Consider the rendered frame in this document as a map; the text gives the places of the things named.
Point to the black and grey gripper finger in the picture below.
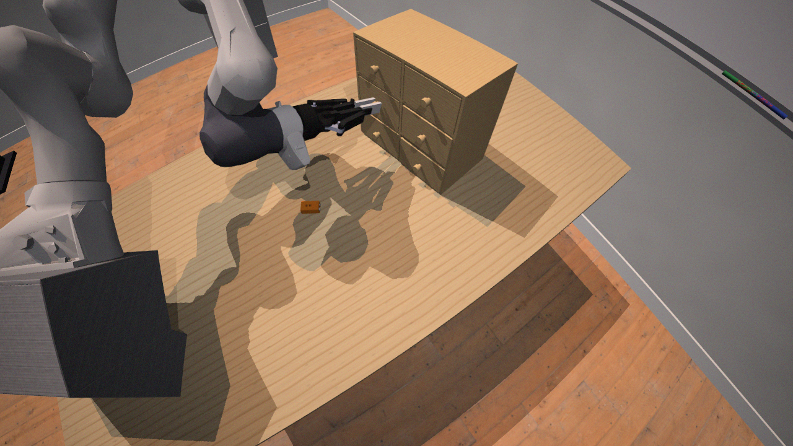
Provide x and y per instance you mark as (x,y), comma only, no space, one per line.
(347,119)
(338,104)

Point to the small brown wooden chest of drawers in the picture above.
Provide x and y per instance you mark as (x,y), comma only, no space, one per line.
(472,70)

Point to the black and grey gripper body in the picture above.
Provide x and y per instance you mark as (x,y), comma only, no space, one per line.
(313,124)

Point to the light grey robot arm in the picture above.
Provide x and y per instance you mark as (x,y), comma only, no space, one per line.
(54,84)

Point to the orange-brown 9v battery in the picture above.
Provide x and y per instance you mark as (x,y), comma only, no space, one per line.
(310,207)

